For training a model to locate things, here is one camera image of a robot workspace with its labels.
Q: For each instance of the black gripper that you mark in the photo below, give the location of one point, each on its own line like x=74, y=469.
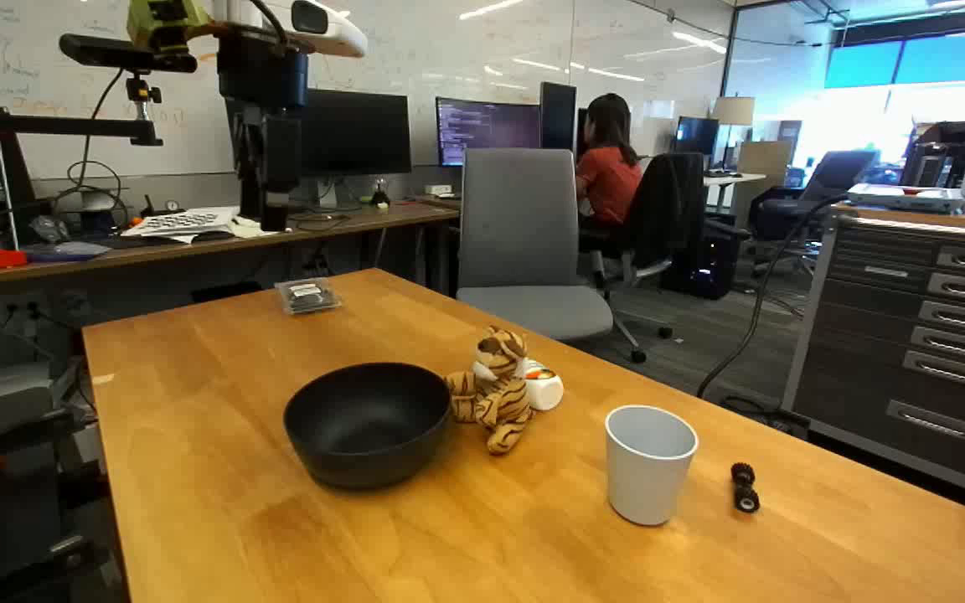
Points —
x=267, y=79

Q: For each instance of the striped tiger plush toy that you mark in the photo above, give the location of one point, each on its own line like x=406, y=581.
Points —
x=501, y=397

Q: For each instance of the black bowl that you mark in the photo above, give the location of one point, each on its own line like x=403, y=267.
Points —
x=366, y=430

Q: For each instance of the open magazine papers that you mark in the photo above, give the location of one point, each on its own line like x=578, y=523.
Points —
x=193, y=221

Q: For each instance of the clear plastic packet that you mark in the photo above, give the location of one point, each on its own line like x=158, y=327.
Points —
x=307, y=296

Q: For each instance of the black switched-off monitor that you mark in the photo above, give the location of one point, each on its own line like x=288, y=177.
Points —
x=357, y=134

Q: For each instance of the long wooden desk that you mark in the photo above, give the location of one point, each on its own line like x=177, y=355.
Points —
x=116, y=259

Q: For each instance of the yellow-green device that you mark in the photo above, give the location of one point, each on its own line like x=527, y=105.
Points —
x=167, y=22

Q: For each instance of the monitor with purple text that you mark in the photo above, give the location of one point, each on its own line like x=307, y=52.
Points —
x=486, y=129

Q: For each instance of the grey fabric office chair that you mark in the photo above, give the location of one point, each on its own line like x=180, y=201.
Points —
x=518, y=230

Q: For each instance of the black upright monitor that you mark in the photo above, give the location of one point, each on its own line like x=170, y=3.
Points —
x=558, y=115

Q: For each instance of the person in red shirt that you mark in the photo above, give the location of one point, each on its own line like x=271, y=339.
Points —
x=610, y=177

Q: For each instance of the black computer tower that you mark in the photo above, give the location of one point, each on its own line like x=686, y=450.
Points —
x=719, y=256

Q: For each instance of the white paper cup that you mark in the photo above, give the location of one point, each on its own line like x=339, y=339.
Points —
x=648, y=472

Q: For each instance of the white lampshade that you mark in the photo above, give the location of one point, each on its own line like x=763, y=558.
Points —
x=735, y=112

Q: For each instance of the black mesh office chair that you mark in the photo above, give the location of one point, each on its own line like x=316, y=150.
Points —
x=813, y=201

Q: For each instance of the grey flat laptop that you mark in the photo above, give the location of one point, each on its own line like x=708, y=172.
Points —
x=905, y=194

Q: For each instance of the grey drawer cabinet wood top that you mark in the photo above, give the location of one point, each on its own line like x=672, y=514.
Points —
x=921, y=347

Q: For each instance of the black device on cabinet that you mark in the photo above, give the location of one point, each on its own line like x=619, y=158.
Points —
x=944, y=152

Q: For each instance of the black bar camera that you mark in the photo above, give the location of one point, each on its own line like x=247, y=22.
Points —
x=127, y=52

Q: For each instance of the black camera stand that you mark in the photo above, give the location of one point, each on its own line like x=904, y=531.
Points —
x=59, y=125

